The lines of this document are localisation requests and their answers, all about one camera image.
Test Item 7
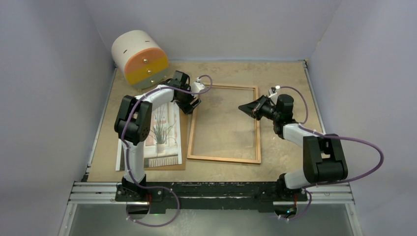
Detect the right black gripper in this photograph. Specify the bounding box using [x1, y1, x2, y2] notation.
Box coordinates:
[238, 95, 280, 121]

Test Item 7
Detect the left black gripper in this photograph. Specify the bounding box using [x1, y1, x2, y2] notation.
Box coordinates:
[176, 85, 201, 115]

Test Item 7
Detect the brown frame backing board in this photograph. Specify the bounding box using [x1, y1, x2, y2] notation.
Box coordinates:
[132, 97, 189, 171]

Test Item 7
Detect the wooden picture frame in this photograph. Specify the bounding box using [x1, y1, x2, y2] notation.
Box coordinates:
[186, 84, 262, 165]

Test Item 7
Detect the clear glass pane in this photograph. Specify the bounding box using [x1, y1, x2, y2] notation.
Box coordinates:
[191, 88, 257, 160]

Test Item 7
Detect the plant photo print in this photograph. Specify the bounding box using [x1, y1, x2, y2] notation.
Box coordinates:
[115, 101, 183, 172]

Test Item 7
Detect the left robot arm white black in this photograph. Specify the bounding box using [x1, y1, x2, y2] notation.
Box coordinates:
[114, 71, 211, 201]

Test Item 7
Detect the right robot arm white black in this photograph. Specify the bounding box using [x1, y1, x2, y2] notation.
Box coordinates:
[238, 94, 348, 200]

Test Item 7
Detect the round three-drawer cabinet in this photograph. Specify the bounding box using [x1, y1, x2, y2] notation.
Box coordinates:
[111, 30, 169, 89]

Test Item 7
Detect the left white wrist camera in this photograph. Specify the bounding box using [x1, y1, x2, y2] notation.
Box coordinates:
[190, 82, 207, 95]

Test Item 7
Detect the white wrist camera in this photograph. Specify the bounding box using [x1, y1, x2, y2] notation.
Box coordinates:
[268, 86, 281, 105]
[190, 82, 207, 95]

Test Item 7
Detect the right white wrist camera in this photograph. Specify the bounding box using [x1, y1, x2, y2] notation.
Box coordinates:
[268, 86, 281, 105]

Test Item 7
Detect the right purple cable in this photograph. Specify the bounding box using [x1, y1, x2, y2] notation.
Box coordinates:
[275, 86, 385, 222]

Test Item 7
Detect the purple cable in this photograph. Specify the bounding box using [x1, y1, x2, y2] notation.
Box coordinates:
[275, 86, 385, 222]
[119, 75, 213, 228]

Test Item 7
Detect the black aluminium mounting rail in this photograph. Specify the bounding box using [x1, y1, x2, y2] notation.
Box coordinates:
[68, 181, 354, 214]

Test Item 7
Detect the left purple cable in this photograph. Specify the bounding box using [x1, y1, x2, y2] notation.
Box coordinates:
[119, 75, 213, 228]

